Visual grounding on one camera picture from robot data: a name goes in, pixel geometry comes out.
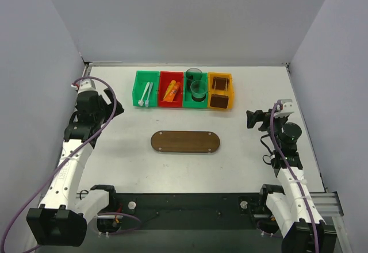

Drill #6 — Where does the clear plastic cup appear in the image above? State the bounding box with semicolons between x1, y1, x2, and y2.
190;80;208;102

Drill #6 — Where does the dark tinted cup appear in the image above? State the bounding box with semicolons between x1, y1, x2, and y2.
185;68;202;89

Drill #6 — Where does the clear rack with brown ends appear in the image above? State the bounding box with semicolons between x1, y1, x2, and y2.
212;76;229;91

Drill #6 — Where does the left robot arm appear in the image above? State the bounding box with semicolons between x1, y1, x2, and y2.
26;85;124;247

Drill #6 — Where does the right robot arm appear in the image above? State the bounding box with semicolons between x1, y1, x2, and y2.
246;106;337;252

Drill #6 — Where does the white toothbrush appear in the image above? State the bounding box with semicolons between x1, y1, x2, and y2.
138;82;150;106

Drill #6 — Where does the orange toothpaste tube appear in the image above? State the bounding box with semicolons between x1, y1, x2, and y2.
164;82;181;102
163;80;176;99

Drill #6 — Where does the brown wooden oval tray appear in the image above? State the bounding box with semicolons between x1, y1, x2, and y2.
151;131;220;154

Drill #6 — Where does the left green bin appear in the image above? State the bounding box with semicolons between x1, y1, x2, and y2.
132;71;160;108

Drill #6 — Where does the green bin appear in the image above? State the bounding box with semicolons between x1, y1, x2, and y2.
132;71;160;108
182;71;209;109

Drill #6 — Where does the yellow bin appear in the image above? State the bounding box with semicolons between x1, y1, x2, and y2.
208;72;235;110

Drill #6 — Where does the red bin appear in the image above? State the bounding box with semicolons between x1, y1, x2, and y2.
158;71;183;108

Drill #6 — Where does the middle green bin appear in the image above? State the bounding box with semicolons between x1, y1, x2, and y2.
182;71;209;109

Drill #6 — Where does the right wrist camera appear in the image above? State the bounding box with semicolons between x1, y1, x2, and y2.
274;99;294;118

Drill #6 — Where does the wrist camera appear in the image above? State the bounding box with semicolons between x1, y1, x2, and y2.
274;99;294;118
71;79;96;94

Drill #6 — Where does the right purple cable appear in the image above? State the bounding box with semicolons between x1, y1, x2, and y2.
269;102;321;253

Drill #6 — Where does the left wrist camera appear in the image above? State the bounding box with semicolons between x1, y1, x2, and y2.
71;79;96;94

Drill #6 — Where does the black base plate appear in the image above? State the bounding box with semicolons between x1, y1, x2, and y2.
96;193;279;233

